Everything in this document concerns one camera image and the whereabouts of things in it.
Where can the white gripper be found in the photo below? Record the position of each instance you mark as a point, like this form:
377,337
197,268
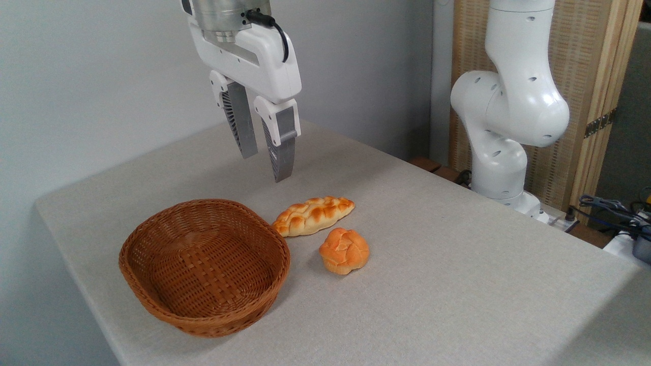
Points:
259,61

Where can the long braided bread loaf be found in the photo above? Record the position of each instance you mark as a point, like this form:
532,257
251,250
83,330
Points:
313,216

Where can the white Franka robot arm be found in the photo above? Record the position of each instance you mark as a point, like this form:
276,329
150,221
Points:
513,101

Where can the round orange bread bun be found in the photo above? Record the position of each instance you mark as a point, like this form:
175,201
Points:
344,250

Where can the brown wicker basket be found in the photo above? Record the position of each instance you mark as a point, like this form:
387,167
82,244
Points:
203,269

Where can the brown wooden furniture piece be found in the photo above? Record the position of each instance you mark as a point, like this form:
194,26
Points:
432,166

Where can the beige tablecloth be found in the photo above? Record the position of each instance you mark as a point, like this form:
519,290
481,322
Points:
432,284

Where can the dark metal screen hinge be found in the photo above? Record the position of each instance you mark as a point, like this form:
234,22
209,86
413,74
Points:
600,123

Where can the grey blue box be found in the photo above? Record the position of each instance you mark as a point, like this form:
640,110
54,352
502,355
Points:
643,248

